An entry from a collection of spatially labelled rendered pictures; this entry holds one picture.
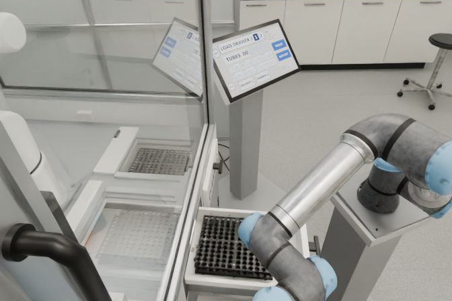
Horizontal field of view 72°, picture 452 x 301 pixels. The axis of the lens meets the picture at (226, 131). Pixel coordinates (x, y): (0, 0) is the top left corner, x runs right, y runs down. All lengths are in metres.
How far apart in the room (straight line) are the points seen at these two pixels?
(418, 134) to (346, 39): 3.21
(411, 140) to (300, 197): 0.27
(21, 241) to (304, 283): 0.51
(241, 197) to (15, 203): 1.98
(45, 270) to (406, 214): 1.23
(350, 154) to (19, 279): 0.66
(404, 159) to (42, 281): 0.69
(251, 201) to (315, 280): 1.58
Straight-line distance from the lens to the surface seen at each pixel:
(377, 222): 1.30
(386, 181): 1.22
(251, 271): 0.95
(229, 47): 1.55
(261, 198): 2.24
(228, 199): 2.23
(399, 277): 2.17
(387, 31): 4.10
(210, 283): 0.95
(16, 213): 0.27
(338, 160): 0.76
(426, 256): 2.33
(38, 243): 0.26
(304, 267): 0.68
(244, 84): 1.52
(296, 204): 0.72
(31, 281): 0.31
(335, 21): 3.83
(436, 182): 0.78
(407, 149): 0.78
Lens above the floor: 1.73
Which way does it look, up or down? 37 degrees down
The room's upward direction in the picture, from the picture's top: 1 degrees counter-clockwise
